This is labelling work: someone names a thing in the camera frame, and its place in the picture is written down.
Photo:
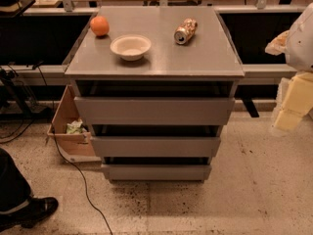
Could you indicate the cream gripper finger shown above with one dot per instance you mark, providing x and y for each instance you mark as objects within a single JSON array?
[{"x": 294, "y": 101}]

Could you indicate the grey top drawer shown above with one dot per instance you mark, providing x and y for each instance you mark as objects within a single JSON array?
[{"x": 154, "y": 111}]

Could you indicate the grey drawer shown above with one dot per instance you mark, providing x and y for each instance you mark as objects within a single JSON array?
[
  {"x": 154, "y": 111},
  {"x": 156, "y": 172},
  {"x": 170, "y": 147}
]

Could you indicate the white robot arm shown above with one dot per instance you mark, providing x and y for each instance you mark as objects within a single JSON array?
[{"x": 297, "y": 45}]

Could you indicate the grey drawer cabinet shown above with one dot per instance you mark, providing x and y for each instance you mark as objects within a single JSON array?
[{"x": 207, "y": 66}]

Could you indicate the grey bottom drawer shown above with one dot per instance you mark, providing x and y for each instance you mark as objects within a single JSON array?
[{"x": 156, "y": 172}]

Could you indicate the grey middle drawer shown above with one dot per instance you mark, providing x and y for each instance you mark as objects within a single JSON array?
[{"x": 170, "y": 147}]

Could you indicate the gold soda can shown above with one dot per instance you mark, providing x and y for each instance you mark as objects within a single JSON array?
[{"x": 185, "y": 31}]

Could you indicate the white paper bowl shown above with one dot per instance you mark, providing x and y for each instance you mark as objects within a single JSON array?
[{"x": 131, "y": 47}]

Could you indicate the orange fruit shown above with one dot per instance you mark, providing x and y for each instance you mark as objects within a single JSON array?
[{"x": 100, "y": 26}]

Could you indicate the crumpled paper in box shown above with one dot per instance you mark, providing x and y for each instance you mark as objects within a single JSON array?
[{"x": 76, "y": 127}]

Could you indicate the cardboard box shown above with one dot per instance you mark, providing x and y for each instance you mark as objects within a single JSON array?
[{"x": 76, "y": 146}]

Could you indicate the black shoe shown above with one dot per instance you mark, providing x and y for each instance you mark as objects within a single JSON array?
[{"x": 37, "y": 210}]

